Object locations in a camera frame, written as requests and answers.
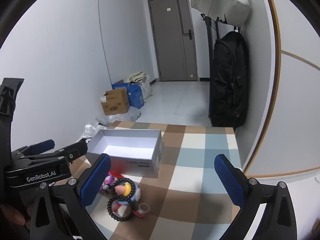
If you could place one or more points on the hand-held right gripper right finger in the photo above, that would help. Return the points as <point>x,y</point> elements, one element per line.
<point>230,182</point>

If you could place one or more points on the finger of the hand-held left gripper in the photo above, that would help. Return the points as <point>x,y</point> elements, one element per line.
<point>75,150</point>
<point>46,144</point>

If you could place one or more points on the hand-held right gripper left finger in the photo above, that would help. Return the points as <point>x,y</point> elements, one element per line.
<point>94,181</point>

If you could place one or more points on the grey cardboard box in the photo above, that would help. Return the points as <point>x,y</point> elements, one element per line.
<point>135,166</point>

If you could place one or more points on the blue figure toy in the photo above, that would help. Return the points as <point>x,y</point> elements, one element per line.
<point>136,192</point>

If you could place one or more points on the person's left hand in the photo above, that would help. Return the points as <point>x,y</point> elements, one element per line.
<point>12,215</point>

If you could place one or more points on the silver plastic bag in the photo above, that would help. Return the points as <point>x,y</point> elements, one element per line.
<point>90,130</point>

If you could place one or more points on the grey mailing bag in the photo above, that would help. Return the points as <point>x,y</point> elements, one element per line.
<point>120,118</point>

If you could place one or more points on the brown cardboard box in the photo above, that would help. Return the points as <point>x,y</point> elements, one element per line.
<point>116,103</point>

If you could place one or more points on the blue cardboard box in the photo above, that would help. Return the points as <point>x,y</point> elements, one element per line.
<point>136,96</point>

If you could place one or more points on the white plastic sack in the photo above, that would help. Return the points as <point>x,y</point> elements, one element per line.
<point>147,90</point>

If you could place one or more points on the beige cloth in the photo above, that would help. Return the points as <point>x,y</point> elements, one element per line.
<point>136,77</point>

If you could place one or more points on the black backpack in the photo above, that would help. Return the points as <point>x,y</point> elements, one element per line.
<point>227,80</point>

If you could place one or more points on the grey door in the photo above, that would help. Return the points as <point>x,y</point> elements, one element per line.
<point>170,42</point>

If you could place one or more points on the light grey bag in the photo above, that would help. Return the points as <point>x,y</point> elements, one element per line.
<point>220,2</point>

